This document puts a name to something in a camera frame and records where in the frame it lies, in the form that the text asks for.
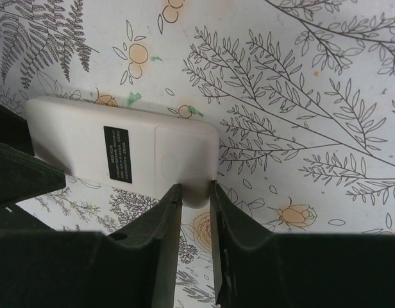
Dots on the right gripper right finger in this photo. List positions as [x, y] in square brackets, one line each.
[254, 267]

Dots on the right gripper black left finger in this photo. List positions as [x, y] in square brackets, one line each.
[132, 267]

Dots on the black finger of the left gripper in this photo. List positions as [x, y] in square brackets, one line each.
[23, 177]

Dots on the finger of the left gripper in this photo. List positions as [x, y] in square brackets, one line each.
[14, 131]

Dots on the red white remote control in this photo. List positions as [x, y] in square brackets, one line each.
[141, 152]

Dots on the floral table mat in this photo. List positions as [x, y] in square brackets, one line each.
[301, 93]

